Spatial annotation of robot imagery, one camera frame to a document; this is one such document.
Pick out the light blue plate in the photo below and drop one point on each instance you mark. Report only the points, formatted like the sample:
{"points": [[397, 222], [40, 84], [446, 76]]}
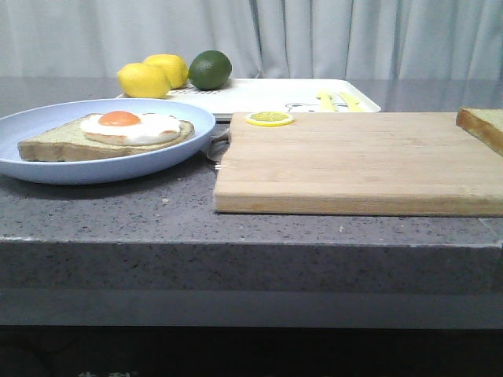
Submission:
{"points": [[22, 125]]}

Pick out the bread slice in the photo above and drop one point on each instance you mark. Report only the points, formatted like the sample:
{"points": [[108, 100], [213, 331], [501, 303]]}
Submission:
{"points": [[484, 124], [67, 143]]}

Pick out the white bear tray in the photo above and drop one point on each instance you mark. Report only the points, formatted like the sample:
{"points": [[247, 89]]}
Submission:
{"points": [[258, 95]]}

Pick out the lemon slice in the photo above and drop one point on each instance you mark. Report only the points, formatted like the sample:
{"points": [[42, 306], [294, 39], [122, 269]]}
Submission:
{"points": [[269, 119]]}

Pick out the wooden cutting board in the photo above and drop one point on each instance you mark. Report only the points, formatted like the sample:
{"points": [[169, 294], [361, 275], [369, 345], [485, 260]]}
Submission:
{"points": [[362, 163]]}

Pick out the yellow plastic fork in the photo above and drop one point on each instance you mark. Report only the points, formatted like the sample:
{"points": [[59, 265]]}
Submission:
{"points": [[326, 104]]}

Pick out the green lime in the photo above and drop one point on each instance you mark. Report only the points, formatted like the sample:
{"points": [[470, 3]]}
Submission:
{"points": [[210, 70]]}

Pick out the yellow plastic knife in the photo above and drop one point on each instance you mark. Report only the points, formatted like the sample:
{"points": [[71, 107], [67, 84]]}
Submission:
{"points": [[352, 102]]}

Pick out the rear yellow lemon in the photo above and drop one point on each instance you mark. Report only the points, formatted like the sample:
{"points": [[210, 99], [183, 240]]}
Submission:
{"points": [[173, 66]]}

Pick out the yellow lemon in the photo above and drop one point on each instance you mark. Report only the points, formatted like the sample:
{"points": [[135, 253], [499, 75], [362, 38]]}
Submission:
{"points": [[173, 66], [141, 80]]}

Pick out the fried egg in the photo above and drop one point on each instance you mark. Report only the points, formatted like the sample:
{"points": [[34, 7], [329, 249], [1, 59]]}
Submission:
{"points": [[126, 128]]}

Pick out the grey white curtain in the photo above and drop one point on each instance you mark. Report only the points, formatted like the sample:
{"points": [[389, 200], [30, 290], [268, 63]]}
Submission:
{"points": [[263, 39]]}

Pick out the front yellow lemon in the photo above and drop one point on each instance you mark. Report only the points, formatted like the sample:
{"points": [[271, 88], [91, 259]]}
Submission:
{"points": [[141, 80]]}

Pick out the metal cutting board handle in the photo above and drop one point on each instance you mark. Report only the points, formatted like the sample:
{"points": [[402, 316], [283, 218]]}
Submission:
{"points": [[216, 149]]}

